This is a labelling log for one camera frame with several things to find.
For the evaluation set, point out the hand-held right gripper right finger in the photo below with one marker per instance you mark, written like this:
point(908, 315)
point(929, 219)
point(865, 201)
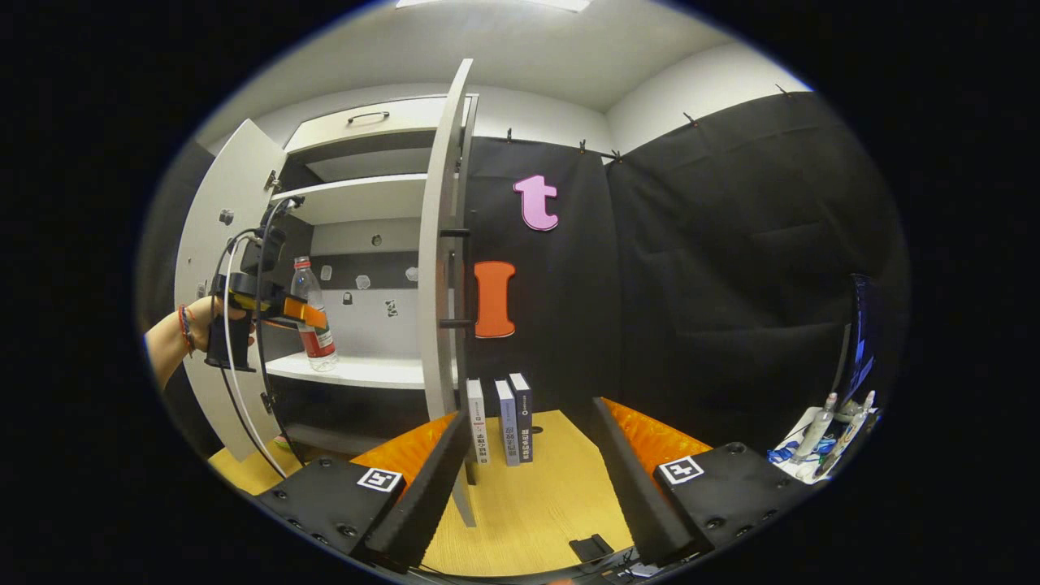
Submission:
point(638, 504)

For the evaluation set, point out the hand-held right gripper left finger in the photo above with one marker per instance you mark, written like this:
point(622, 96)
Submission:
point(422, 504)

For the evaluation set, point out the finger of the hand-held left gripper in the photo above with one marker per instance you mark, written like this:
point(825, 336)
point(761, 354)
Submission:
point(305, 313)

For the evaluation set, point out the clear water bottle red label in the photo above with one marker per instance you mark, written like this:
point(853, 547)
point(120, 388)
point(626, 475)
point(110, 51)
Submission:
point(305, 284)

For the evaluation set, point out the white cabinet door cat stickers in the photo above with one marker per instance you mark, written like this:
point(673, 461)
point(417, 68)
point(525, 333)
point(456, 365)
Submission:
point(236, 187)

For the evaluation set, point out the white cabinet door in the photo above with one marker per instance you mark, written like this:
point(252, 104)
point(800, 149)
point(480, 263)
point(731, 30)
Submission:
point(439, 203)

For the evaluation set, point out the small black device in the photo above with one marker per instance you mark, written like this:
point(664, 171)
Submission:
point(591, 547)

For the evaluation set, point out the white book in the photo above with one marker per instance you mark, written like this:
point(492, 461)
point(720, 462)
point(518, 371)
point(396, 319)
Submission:
point(478, 422)

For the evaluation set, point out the grey blue book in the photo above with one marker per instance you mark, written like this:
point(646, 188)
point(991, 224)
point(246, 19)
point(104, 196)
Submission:
point(505, 426)

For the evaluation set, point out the white cabinet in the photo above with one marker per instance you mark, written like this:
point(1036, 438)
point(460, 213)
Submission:
point(366, 199)

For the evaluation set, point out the dark navy book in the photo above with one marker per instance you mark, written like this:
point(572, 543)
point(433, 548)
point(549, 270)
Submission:
point(524, 418)

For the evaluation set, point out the white blue plastic bag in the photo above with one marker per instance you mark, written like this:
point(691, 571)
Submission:
point(788, 455)

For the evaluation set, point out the clear slim bottle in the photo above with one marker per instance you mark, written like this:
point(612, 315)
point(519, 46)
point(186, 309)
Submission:
point(849, 431)
point(815, 431)

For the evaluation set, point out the black backdrop cloth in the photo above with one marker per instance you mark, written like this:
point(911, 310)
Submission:
point(731, 244)

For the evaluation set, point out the dark computer monitor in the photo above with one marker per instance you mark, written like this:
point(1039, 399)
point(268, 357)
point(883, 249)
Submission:
point(861, 325)

